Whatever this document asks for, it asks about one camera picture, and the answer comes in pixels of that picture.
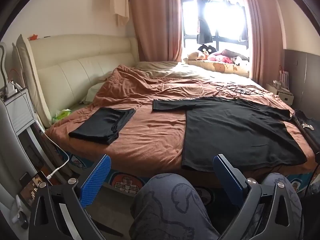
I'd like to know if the beige pillow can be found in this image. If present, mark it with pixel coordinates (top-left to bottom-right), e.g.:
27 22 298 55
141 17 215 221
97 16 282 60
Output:
135 61 193 78

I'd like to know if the person's patterned grey leg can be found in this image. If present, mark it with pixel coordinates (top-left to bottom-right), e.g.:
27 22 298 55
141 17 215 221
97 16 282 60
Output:
129 173 220 239

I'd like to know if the hanging dark garment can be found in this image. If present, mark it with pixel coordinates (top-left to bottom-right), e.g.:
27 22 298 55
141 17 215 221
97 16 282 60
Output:
197 0 213 44

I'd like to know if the folded black bear-print shirt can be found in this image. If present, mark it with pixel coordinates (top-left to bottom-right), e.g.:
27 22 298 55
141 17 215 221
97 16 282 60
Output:
292 110 320 154

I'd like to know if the green tissue pack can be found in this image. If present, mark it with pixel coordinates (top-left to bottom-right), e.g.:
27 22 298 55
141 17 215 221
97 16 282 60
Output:
52 109 72 124

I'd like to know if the white charging cable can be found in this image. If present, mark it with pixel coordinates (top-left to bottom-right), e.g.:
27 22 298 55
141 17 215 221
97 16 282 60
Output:
12 82 70 181

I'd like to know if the large black t-shirt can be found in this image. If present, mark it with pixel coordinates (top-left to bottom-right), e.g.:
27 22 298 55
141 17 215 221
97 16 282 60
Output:
152 97 307 172

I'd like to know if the cream hanging cloth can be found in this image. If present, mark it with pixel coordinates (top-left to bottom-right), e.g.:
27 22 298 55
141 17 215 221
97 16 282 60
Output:
110 0 130 26

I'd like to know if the brown bed blanket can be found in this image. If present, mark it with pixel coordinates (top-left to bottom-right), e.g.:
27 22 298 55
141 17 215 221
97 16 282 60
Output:
46 66 316 177

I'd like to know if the black cable tangle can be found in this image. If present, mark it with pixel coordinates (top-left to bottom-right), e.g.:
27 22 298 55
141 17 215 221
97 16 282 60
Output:
209 74 263 96

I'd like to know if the smartphone with lit screen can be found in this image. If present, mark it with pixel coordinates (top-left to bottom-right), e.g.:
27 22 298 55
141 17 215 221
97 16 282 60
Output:
18 171 48 210

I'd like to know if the cream padded headboard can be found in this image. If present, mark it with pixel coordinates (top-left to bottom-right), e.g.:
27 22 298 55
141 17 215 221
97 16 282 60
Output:
12 34 139 128

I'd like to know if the folded black garment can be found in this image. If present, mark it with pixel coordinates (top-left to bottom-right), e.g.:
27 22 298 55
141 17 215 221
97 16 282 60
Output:
68 107 136 145

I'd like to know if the bear-print long cushion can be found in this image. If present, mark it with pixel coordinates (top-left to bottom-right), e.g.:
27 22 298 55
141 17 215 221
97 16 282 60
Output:
184 58 249 77

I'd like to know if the pink curtain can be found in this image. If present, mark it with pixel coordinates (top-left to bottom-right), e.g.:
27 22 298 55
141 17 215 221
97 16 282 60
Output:
244 0 284 87
130 0 182 62

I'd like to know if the plush toys pile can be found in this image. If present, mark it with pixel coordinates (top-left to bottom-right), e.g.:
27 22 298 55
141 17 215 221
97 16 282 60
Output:
187 44 249 66

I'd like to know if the white bedside cabinet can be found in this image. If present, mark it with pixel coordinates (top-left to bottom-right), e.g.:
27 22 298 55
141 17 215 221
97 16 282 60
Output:
266 84 294 106

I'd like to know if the right pink curtain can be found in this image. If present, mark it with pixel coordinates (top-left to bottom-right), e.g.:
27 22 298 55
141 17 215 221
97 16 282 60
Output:
244 0 284 87

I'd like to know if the left pink curtain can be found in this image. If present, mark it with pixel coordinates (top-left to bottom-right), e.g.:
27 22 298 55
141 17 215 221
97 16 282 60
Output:
130 0 182 62

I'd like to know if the cartoon print bed sheet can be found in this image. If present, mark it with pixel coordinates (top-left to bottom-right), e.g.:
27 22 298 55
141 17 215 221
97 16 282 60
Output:
67 152 312 196

